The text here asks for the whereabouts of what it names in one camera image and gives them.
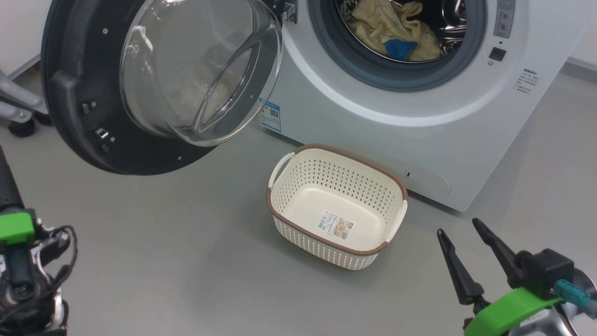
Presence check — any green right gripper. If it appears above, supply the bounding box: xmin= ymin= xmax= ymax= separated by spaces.
xmin=437 ymin=218 xmax=562 ymax=336

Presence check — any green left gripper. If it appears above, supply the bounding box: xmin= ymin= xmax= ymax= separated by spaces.
xmin=0 ymin=147 xmax=37 ymax=247

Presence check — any round dark glass washer door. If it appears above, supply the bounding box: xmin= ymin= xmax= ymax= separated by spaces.
xmin=41 ymin=0 xmax=284 ymax=176

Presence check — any cream garment with blue patch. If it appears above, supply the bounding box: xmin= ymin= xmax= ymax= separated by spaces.
xmin=350 ymin=0 xmax=443 ymax=63

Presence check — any white front-load washing machine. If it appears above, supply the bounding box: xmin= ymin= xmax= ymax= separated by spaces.
xmin=259 ymin=0 xmax=597 ymax=213

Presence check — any basket product sticker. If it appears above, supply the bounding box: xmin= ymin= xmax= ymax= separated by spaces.
xmin=317 ymin=212 xmax=354 ymax=241

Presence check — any cream perforated laundry basket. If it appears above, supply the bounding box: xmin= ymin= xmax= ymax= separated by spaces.
xmin=266 ymin=144 xmax=409 ymax=272

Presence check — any black text warning label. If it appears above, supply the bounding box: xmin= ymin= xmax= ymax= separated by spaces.
xmin=513 ymin=68 xmax=541 ymax=94

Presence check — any blue energy label sticker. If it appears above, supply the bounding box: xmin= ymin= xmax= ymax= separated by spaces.
xmin=259 ymin=100 xmax=282 ymax=134

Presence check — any thin black left gripper cable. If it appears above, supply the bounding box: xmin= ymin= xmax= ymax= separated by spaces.
xmin=28 ymin=225 xmax=78 ymax=299

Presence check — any teal right camera cable connector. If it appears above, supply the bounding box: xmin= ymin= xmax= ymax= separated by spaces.
xmin=554 ymin=279 xmax=597 ymax=317

